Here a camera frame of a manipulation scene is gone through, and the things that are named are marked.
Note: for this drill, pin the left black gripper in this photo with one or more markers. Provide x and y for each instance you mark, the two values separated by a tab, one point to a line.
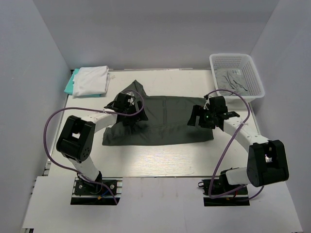
140	116

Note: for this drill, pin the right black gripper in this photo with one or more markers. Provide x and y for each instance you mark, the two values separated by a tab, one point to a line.
198	110

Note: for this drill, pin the dark grey t-shirt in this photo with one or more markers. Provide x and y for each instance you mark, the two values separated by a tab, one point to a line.
166	124

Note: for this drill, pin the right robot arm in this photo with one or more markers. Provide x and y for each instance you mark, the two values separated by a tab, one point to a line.
266	161

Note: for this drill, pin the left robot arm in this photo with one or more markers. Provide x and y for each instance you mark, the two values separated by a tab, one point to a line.
76	138

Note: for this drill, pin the light grey t-shirt in basket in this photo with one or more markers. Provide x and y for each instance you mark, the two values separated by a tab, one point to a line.
231	79

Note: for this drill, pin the folded white t-shirt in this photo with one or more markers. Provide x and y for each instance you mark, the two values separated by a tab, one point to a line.
90	81

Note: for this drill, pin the white plastic basket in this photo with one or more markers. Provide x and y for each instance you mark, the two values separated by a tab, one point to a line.
245	64

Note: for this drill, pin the folded teal t-shirt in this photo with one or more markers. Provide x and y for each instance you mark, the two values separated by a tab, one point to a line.
69	86

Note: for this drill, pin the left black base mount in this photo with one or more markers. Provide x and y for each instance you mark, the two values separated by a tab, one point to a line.
84	193

